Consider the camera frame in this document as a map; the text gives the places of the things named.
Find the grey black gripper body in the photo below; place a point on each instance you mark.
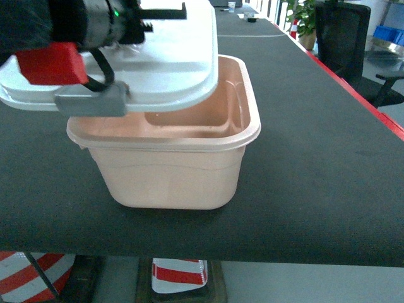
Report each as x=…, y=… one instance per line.
x=94, y=24

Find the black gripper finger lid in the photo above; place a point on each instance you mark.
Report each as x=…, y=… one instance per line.
x=164, y=14

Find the white plastic box lid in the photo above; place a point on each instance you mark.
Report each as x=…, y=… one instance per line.
x=175, y=67

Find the beige plastic box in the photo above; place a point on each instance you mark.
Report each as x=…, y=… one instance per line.
x=187, y=159

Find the red block on gripper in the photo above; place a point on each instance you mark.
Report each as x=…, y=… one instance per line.
x=58, y=64

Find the potted green plant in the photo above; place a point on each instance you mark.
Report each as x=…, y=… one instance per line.
x=301, y=16

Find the black office chair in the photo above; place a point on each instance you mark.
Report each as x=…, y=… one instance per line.
x=341, y=31

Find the steel shelf rack right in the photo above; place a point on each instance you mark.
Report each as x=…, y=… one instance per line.
x=386, y=35

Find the black table mat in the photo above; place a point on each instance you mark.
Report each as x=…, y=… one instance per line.
x=322, y=183

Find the red white traffic cone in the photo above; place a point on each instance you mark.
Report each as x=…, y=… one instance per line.
x=48, y=277

